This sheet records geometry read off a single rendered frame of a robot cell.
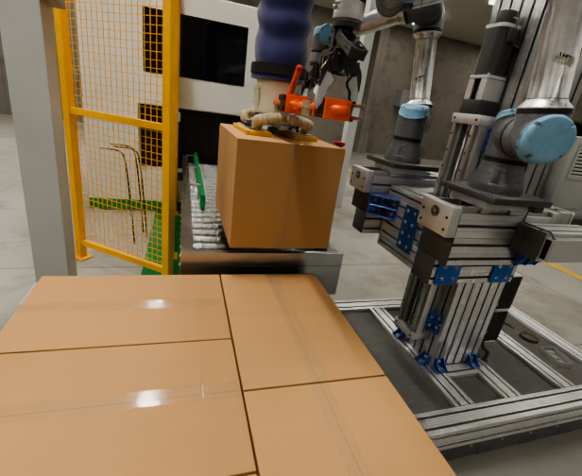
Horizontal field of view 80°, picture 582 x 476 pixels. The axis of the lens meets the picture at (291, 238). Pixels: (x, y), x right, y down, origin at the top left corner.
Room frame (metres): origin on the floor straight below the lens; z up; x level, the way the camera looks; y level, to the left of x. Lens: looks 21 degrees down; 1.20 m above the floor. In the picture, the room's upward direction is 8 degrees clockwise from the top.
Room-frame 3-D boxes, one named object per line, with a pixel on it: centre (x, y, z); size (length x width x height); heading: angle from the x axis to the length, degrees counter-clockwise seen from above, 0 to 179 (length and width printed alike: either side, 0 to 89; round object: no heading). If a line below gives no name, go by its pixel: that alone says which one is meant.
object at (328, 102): (0.98, -0.06, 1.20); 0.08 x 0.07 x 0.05; 20
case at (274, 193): (1.54, 0.13, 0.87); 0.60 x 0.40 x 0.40; 19
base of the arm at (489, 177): (1.08, -0.60, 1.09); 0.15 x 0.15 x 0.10
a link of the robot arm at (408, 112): (1.56, -0.43, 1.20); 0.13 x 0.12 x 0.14; 155
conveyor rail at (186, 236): (2.35, 0.78, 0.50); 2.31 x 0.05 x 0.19; 19
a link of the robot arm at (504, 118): (1.08, -0.60, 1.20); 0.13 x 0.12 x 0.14; 174
